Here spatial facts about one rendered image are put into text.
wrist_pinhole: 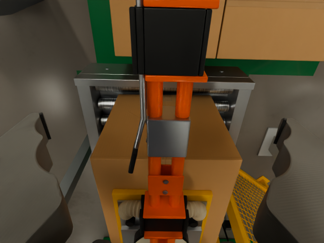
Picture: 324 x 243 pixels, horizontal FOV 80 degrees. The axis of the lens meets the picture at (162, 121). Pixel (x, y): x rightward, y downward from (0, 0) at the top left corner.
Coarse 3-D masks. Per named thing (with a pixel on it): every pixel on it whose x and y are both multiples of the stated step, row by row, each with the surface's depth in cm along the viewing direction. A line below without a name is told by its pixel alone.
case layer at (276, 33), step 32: (128, 0) 66; (224, 0) 66; (256, 0) 66; (288, 0) 66; (320, 0) 66; (128, 32) 72; (224, 32) 72; (256, 32) 72; (288, 32) 72; (320, 32) 72
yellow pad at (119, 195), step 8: (112, 192) 56; (120, 192) 56; (128, 192) 56; (136, 192) 56; (144, 192) 56; (120, 200) 56; (136, 200) 56; (136, 216) 60; (120, 224) 63; (128, 224) 58; (136, 224) 62; (120, 232) 66; (120, 240) 69
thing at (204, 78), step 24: (144, 0) 19; (168, 0) 19; (192, 0) 19; (216, 0) 19; (144, 24) 20; (168, 24) 20; (192, 24) 20; (144, 48) 21; (168, 48) 21; (192, 48) 21; (168, 72) 22; (192, 72) 22
